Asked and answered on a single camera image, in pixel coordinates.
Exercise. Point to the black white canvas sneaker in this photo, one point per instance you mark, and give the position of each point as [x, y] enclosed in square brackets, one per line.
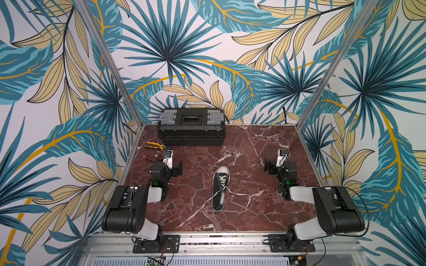
[220, 182]

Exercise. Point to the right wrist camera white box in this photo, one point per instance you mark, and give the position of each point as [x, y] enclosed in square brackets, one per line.
[282, 156]

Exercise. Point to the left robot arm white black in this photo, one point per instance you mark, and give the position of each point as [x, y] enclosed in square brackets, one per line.
[126, 211]

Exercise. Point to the yellow handled pliers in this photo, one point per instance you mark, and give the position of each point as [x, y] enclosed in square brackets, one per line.
[156, 146]

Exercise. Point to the black grey plastic toolbox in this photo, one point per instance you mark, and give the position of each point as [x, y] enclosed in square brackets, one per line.
[191, 127]

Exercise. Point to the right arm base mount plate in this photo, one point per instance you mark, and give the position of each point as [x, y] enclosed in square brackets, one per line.
[285, 244]

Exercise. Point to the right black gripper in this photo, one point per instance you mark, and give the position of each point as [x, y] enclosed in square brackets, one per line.
[273, 167]

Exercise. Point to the red handled tool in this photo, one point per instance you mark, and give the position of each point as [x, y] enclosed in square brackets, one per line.
[152, 158]

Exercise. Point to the aluminium rail frame front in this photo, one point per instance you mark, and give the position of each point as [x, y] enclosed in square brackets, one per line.
[222, 249]

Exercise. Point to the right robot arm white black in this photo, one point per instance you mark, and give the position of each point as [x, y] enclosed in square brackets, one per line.
[336, 212]

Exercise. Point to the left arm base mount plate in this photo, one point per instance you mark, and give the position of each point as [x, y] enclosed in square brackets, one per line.
[163, 244]

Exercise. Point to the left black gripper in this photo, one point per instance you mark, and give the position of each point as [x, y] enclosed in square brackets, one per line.
[175, 172]

